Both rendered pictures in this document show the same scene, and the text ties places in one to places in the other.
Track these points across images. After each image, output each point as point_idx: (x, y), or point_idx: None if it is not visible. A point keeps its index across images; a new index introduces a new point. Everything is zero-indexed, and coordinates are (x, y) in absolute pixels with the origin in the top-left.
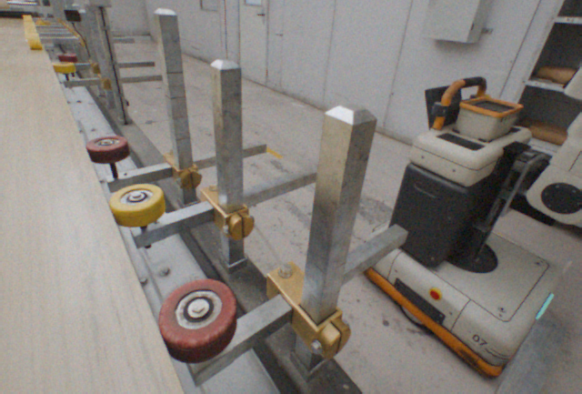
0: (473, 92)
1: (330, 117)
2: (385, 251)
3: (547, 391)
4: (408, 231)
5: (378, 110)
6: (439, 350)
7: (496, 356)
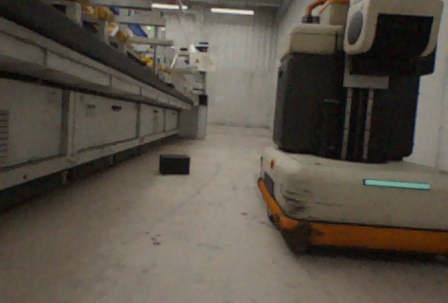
0: None
1: None
2: (131, 1)
3: (376, 295)
4: (276, 122)
5: (429, 149)
6: (272, 235)
7: (286, 197)
